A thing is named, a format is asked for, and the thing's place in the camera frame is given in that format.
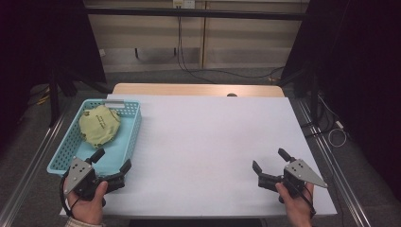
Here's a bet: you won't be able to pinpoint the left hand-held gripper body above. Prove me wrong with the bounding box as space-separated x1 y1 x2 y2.
62 156 126 207

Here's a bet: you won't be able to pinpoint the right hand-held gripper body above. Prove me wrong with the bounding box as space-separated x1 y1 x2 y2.
257 158 329 204

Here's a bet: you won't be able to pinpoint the light blue plastic basket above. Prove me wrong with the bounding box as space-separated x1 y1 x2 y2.
46 98 143 176

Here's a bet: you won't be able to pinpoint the green printed baby romper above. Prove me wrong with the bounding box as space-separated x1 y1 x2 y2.
78 104 122 149

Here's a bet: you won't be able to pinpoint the person's left hand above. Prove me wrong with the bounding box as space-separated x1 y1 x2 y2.
64 181 109 225

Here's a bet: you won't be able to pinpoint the person's right hand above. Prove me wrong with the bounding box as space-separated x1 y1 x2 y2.
274 182 316 227

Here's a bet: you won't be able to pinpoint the white table board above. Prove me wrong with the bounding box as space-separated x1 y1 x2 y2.
60 94 338 219

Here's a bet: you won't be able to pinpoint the black stand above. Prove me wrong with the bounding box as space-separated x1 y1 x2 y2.
277 67 321 127
46 65 112 128

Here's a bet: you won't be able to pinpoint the black curtain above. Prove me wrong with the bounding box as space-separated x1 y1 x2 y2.
0 0 107 152
280 0 401 193

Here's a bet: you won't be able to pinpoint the black horizontal bar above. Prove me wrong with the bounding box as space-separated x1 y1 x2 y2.
84 7 311 22

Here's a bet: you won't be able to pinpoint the left hand-held gripper cable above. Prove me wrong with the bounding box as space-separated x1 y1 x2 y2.
59 174 77 218

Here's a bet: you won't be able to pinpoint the hand-held gripper cable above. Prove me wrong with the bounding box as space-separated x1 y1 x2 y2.
289 179 317 219
59 174 77 218

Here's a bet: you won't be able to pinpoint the right hand-held gripper cable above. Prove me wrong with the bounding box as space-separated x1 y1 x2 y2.
289 179 317 219

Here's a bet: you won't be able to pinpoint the aluminium rail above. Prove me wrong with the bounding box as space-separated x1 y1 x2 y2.
0 110 69 227
296 98 374 227

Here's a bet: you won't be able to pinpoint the black floor cables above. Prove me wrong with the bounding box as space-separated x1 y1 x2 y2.
301 107 340 139

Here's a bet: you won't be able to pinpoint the white coiled cable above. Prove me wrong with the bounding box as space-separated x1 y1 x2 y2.
327 127 348 148

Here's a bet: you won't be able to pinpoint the white cable with adapter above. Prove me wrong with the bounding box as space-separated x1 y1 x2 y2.
318 94 345 131

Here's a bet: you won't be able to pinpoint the yellow floor cable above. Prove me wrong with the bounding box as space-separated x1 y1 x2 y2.
36 88 51 106

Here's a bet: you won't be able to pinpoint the black wall cable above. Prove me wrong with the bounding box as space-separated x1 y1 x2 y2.
176 15 286 84

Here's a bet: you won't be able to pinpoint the white wall socket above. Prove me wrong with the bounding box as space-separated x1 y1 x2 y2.
172 0 197 9

